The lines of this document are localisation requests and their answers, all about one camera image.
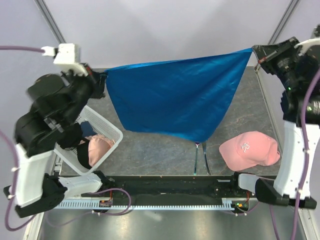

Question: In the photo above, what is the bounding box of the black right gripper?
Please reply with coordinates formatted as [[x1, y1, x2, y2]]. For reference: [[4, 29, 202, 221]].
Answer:
[[253, 36, 305, 88]]

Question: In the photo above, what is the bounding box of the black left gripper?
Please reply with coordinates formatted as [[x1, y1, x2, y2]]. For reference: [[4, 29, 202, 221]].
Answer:
[[65, 60, 111, 124]]

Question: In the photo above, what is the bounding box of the blue cloth napkin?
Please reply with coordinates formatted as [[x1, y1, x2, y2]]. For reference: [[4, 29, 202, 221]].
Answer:
[[106, 48, 252, 142]]

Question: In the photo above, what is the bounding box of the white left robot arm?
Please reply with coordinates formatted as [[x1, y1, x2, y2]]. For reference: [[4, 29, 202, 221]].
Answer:
[[3, 64, 110, 218]]

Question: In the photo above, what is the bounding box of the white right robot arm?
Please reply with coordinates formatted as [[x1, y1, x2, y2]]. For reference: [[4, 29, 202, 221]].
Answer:
[[229, 37, 320, 210]]

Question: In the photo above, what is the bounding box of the white plastic perforated basket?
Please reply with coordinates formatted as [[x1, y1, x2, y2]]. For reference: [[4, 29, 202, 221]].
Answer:
[[54, 106, 123, 176]]

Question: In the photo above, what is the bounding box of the navy cloth in basket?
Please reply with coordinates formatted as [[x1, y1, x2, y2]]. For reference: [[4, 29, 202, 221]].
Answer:
[[80, 121, 97, 138]]

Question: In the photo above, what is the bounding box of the pink cap in basket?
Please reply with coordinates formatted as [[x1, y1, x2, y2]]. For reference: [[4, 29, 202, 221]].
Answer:
[[85, 134, 116, 167]]

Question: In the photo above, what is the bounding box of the black cloth in basket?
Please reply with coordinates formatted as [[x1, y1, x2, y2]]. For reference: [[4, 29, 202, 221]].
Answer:
[[57, 122, 92, 170]]

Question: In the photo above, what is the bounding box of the pink baseball cap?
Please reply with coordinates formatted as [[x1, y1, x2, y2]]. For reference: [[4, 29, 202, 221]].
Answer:
[[219, 131, 280, 172]]

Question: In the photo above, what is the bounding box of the silver table knife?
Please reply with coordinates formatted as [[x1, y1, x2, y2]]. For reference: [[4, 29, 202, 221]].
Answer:
[[201, 142, 212, 176]]

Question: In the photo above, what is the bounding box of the iridescent rainbow fork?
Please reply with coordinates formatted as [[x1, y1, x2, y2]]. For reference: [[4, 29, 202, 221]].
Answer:
[[193, 142, 200, 176]]

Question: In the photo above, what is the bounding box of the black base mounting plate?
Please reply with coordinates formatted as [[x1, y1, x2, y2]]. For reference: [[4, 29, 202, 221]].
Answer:
[[81, 175, 263, 208]]

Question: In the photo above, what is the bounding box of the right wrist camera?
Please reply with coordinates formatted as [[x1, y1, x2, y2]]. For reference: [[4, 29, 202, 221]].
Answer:
[[294, 24, 320, 57]]

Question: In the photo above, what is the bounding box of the right aluminium frame post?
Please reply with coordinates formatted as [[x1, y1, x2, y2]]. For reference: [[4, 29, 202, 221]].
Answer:
[[267, 0, 299, 45]]

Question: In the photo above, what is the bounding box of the aluminium frame post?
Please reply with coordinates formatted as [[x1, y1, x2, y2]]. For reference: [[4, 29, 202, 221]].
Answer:
[[34, 0, 66, 44], [267, 0, 299, 45]]

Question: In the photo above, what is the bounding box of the left aluminium frame post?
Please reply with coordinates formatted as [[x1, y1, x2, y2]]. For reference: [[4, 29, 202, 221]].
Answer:
[[34, 0, 66, 44]]

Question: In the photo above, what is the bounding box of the light blue cable duct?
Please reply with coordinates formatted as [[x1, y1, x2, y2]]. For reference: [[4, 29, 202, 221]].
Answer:
[[55, 198, 235, 211]]

